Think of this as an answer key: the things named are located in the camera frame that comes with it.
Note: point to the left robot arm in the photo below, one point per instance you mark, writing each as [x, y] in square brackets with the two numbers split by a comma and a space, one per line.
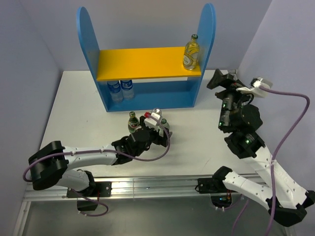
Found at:
[58, 165]

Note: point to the blue and yellow shelf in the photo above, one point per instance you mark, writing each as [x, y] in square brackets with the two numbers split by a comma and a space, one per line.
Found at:
[161, 80]

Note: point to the left green Perrier bottle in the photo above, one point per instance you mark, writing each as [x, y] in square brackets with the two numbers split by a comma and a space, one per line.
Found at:
[133, 122]

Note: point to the water bottle blue label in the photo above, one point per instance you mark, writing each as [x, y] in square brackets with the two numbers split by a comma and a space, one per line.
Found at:
[115, 91]
[127, 88]

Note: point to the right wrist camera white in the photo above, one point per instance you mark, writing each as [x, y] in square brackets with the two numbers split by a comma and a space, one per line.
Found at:
[255, 89]

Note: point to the clear Chang bottle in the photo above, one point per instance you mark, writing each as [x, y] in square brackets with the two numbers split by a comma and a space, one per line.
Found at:
[165, 123]
[191, 53]

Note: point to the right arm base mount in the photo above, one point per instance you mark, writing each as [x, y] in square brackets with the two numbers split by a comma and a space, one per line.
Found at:
[220, 195]

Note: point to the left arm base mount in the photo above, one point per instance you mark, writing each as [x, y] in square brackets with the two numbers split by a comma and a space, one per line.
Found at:
[88, 201]

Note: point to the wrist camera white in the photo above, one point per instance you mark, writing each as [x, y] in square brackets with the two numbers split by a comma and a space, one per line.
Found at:
[152, 121]
[255, 89]

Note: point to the right water bottle blue label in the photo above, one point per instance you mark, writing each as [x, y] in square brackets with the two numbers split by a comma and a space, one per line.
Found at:
[127, 88]

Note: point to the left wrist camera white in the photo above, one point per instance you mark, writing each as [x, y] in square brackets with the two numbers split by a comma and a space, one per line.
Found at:
[152, 121]

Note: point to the aluminium rail frame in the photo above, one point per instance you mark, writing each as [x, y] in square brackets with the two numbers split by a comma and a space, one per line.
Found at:
[153, 198]

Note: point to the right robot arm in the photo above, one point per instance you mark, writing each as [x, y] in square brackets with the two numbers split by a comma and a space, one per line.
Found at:
[285, 200]

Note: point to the silver blue can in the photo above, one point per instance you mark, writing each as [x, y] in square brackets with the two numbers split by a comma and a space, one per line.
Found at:
[157, 112]

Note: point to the left water bottle blue label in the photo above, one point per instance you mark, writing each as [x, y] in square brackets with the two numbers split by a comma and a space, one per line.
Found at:
[115, 91]

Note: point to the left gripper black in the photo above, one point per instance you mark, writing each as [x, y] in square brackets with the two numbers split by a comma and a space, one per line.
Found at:
[159, 140]

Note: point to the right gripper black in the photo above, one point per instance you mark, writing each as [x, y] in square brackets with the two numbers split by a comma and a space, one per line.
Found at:
[220, 79]

